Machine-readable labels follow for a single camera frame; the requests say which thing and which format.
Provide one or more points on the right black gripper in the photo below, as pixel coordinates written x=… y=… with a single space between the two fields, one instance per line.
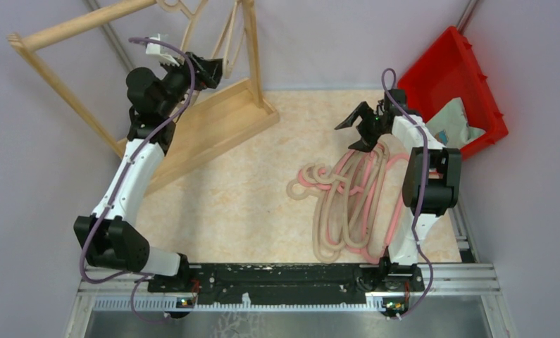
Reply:
x=366 y=141

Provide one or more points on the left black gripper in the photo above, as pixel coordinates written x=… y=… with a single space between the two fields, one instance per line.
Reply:
x=207 y=71

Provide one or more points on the beige plastic hanger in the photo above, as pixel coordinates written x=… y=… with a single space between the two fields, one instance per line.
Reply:
x=192 y=16

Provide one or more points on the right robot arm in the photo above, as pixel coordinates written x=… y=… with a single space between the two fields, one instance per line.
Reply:
x=430 y=186

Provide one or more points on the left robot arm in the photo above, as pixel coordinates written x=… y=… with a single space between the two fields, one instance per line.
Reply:
x=108 y=236

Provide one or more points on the wooden hanger rack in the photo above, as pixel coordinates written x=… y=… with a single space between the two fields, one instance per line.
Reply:
x=207 y=129

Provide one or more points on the printed cloth in bin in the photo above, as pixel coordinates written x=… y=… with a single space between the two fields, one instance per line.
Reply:
x=450 y=125

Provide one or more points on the pink hanger in pile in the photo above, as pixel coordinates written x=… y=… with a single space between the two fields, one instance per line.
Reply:
x=368 y=196

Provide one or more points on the red plastic bin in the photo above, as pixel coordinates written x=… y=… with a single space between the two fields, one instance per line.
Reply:
x=448 y=69

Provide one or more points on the beige hanger pile front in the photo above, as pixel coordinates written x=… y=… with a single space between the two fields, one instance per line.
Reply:
x=345 y=219

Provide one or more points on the black base bar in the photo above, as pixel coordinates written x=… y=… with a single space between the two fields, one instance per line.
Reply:
x=291 y=284

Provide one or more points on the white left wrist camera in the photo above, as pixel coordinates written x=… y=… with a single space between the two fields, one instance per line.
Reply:
x=157 y=48

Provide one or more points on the aluminium rail frame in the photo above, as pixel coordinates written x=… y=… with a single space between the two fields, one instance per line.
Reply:
x=459 y=300

